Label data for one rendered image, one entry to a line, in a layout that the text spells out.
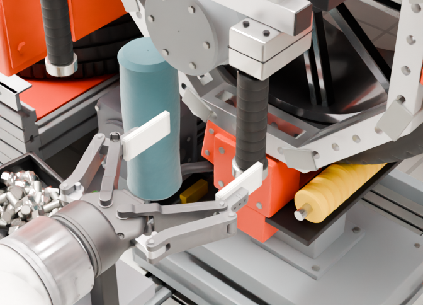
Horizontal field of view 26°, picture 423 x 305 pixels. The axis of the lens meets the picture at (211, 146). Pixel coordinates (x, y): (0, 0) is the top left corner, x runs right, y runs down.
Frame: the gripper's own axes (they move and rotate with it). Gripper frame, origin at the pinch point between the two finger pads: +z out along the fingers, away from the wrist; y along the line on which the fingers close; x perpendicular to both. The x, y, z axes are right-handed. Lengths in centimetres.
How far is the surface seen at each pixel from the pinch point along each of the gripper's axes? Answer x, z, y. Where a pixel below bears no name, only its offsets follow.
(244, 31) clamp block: 11.9, 7.0, -0.7
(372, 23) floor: -84, 155, -70
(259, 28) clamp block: 11.9, 8.5, 0.2
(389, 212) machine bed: -82, 86, -19
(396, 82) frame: -2.6, 28.5, 7.1
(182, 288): -72, 30, -33
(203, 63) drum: -1.2, 14.0, -12.9
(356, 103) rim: -18.7, 40.8, -5.4
